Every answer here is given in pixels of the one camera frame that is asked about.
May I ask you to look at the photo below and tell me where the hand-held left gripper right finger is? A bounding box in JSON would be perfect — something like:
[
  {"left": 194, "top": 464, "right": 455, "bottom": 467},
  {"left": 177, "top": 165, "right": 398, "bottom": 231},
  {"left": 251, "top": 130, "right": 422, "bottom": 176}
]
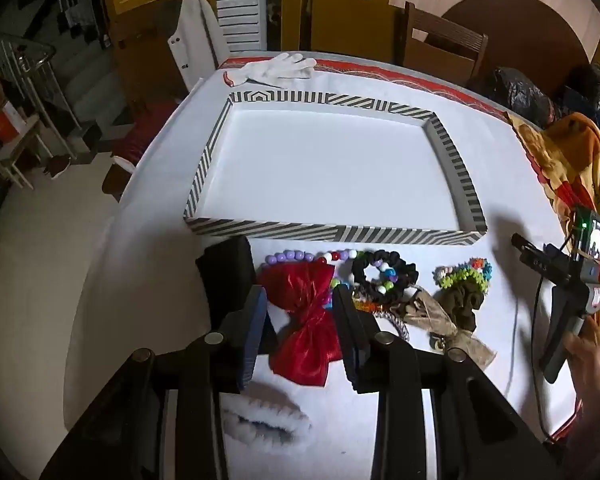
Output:
[{"left": 332, "top": 284, "right": 566, "bottom": 480}]

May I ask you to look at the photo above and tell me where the white tablecloth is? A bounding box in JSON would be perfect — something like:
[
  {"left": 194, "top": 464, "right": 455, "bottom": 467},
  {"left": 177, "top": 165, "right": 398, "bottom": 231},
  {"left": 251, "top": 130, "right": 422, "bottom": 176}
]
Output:
[{"left": 62, "top": 50, "right": 581, "bottom": 480}]

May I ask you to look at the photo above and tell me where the white jacket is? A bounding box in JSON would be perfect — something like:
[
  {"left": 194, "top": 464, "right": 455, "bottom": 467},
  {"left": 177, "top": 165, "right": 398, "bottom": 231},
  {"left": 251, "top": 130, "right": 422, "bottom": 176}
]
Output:
[{"left": 167, "top": 0, "right": 228, "bottom": 93}]

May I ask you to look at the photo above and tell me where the brown wooden chair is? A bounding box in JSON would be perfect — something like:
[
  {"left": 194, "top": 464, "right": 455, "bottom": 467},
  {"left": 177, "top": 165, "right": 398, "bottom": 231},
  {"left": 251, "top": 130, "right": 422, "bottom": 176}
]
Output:
[{"left": 402, "top": 1, "right": 490, "bottom": 86}]

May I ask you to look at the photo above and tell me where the orange box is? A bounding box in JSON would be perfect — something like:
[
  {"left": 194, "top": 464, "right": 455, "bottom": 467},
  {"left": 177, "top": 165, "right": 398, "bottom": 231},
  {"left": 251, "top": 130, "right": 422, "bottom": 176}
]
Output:
[{"left": 0, "top": 102, "right": 22, "bottom": 142}]

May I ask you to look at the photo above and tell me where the beige ribbon hair bow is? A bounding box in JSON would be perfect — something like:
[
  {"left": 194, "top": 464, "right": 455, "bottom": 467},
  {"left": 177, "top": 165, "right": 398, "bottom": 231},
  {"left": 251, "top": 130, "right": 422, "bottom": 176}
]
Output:
[{"left": 400, "top": 287, "right": 497, "bottom": 368}]

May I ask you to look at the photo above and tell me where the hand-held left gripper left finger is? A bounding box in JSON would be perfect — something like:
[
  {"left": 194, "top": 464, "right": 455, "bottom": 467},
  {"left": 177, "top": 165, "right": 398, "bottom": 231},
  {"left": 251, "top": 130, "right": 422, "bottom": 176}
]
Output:
[{"left": 40, "top": 285, "right": 281, "bottom": 480}]

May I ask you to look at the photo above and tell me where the red satin hair bow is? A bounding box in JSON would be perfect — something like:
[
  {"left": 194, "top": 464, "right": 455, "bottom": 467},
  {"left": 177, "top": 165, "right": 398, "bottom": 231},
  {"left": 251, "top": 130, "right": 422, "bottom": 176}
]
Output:
[{"left": 257, "top": 260, "right": 343, "bottom": 387}]

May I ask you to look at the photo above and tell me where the black scrunchie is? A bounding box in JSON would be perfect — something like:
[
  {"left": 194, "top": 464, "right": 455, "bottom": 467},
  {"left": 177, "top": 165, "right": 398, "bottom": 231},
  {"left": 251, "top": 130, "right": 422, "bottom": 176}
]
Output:
[{"left": 351, "top": 252, "right": 420, "bottom": 307}]

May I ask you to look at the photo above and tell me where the black plastic bag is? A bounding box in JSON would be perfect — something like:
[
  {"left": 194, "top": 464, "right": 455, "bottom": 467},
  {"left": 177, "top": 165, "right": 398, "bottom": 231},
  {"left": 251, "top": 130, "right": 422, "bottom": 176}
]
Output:
[
  {"left": 480, "top": 66, "right": 556, "bottom": 127},
  {"left": 555, "top": 64, "right": 600, "bottom": 128}
]

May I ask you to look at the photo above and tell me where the white fluffy scrunchie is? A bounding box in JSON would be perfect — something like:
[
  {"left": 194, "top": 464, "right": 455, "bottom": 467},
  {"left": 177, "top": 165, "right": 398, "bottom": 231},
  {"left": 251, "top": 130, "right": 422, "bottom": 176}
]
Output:
[{"left": 222, "top": 385, "right": 313, "bottom": 446}]

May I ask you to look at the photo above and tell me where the colourful flower bead bracelet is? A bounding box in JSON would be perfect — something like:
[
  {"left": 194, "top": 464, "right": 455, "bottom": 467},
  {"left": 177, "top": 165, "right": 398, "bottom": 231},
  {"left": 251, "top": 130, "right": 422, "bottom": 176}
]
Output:
[{"left": 432, "top": 256, "right": 493, "bottom": 293}]

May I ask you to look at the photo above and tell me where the braided silver bracelet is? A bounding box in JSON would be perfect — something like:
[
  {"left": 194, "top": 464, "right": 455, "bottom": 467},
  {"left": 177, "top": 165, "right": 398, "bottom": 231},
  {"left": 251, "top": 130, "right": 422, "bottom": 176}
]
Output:
[{"left": 375, "top": 310, "right": 411, "bottom": 343}]

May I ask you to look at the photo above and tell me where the striped cardboard tray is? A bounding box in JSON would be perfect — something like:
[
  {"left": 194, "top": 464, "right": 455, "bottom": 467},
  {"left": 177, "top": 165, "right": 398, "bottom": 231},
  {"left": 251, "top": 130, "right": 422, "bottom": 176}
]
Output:
[{"left": 182, "top": 91, "right": 488, "bottom": 247}]

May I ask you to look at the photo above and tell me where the black cloth hair accessory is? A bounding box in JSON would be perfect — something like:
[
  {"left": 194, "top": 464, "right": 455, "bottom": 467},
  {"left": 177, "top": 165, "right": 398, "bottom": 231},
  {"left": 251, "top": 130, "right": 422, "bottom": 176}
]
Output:
[{"left": 195, "top": 235, "right": 255, "bottom": 331}]

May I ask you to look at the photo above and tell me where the chair with red cushion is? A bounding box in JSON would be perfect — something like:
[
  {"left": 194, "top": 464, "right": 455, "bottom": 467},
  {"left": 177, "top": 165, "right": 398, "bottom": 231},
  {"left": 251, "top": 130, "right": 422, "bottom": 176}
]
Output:
[{"left": 102, "top": 100, "right": 182, "bottom": 203}]

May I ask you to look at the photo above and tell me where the metal rack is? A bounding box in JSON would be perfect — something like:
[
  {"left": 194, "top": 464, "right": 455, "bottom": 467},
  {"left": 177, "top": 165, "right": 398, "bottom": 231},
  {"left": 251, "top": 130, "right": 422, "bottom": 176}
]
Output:
[{"left": 0, "top": 32, "right": 81, "bottom": 161}]

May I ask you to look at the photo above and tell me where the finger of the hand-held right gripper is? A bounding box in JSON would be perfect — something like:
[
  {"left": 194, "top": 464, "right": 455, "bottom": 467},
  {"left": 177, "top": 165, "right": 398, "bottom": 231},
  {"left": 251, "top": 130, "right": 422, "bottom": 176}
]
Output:
[{"left": 511, "top": 233, "right": 548, "bottom": 274}]

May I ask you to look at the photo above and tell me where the purple bead bracelet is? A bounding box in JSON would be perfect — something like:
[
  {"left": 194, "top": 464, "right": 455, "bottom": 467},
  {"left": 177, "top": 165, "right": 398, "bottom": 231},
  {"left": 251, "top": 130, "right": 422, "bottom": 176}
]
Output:
[{"left": 265, "top": 250, "right": 315, "bottom": 267}]

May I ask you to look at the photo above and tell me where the person's right hand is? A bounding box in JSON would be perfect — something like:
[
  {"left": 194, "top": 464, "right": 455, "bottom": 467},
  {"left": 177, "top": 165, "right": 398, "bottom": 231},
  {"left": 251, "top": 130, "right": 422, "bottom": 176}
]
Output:
[{"left": 562, "top": 316, "right": 600, "bottom": 406}]

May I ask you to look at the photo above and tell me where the yellow orange cloth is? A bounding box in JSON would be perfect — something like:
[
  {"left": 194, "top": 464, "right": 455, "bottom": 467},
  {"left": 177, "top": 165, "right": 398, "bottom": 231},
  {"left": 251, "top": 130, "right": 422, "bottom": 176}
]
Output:
[{"left": 505, "top": 112, "right": 600, "bottom": 333}]

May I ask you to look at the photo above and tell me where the round dark wooden tabletop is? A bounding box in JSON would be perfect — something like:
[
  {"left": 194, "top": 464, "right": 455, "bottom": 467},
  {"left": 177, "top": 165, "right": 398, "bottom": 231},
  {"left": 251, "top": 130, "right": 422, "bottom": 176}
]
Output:
[{"left": 440, "top": 0, "right": 593, "bottom": 86}]

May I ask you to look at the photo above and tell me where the black cable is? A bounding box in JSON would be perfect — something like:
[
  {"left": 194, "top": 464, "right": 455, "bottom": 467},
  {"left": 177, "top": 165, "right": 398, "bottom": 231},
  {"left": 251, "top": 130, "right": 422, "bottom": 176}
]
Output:
[{"left": 531, "top": 280, "right": 581, "bottom": 447}]

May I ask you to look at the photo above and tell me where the white stool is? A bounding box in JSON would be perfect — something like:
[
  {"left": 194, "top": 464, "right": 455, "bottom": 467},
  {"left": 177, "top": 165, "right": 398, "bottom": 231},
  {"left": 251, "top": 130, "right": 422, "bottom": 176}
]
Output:
[{"left": 0, "top": 115, "right": 51, "bottom": 191}]

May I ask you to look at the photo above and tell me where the white work glove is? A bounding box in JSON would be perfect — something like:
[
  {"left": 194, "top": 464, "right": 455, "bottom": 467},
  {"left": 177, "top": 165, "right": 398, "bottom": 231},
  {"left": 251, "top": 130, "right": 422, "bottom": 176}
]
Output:
[{"left": 223, "top": 52, "right": 318, "bottom": 86}]

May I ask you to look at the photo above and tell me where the brown scrunchie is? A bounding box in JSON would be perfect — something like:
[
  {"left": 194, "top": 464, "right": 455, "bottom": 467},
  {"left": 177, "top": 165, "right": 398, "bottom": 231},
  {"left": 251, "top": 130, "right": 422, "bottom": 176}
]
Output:
[{"left": 440, "top": 285, "right": 483, "bottom": 333}]

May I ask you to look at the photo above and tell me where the multicolour bead bracelet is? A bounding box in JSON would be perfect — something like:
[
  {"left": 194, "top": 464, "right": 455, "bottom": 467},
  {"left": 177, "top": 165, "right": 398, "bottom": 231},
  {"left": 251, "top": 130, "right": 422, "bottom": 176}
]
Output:
[{"left": 316, "top": 249, "right": 398, "bottom": 311}]

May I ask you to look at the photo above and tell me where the red patterned cloth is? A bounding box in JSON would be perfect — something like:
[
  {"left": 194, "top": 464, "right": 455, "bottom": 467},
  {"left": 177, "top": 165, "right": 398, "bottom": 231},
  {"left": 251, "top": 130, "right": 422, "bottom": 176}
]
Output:
[{"left": 219, "top": 55, "right": 521, "bottom": 121}]

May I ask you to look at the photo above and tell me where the white louvered door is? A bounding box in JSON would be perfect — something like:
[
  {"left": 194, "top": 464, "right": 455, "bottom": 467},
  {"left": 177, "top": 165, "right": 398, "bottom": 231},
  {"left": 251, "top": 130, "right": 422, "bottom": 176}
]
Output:
[{"left": 214, "top": 0, "right": 268, "bottom": 53}]

